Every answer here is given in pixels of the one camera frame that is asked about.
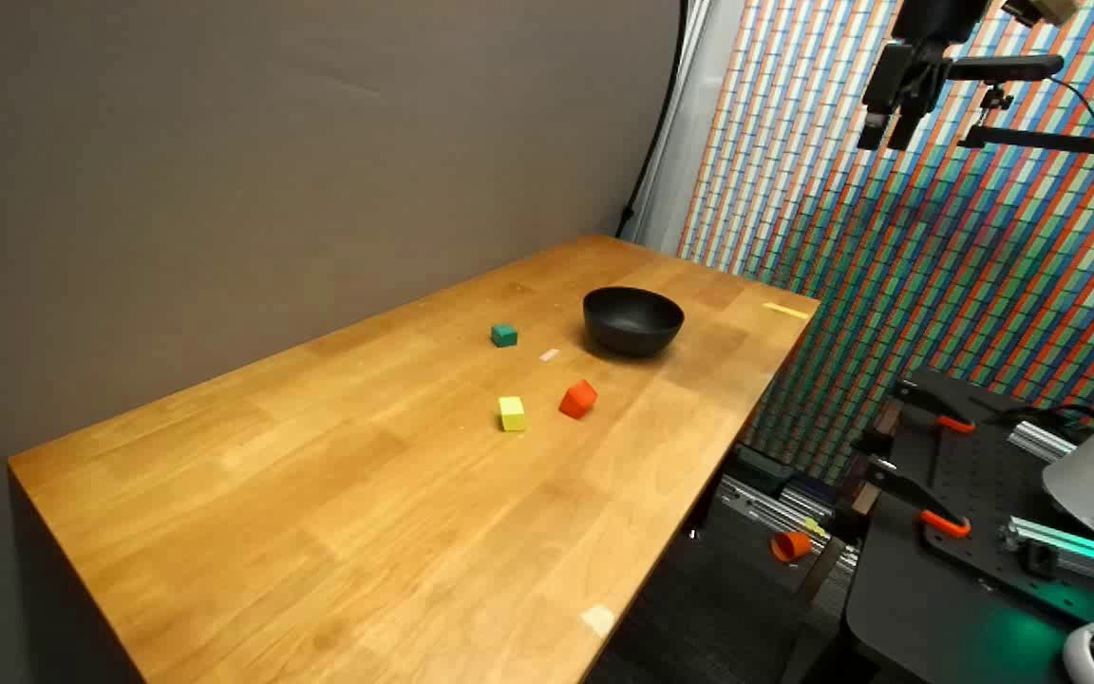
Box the multicolour patterned backdrop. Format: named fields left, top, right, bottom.
left=676, top=0, right=1094, bottom=485

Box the black hanging cable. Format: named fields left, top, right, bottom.
left=613, top=0, right=692, bottom=244

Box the orange block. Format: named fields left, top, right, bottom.
left=554, top=376, right=600, bottom=420

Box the black perforated mounting board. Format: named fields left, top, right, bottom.
left=845, top=372, right=1094, bottom=684

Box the black bar camera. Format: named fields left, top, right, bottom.
left=944, top=50, right=1068, bottom=86

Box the small orange cap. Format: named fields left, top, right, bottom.
left=768, top=523, right=822, bottom=568

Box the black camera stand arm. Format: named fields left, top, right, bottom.
left=959, top=123, right=1094, bottom=177

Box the aluminium extrusion rail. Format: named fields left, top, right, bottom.
left=1009, top=419, right=1085, bottom=463
left=1001, top=509, right=1094, bottom=589

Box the black bowl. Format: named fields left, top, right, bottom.
left=581, top=285, right=689, bottom=365

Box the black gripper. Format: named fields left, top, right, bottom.
left=860, top=0, right=996, bottom=152

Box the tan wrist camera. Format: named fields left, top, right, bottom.
left=1005, top=0, right=1088, bottom=29

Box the black clamp orange handle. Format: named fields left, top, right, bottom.
left=884, top=376, right=984, bottom=439
left=860, top=454, right=976, bottom=544

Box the yellow block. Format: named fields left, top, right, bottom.
left=493, top=392, right=534, bottom=438

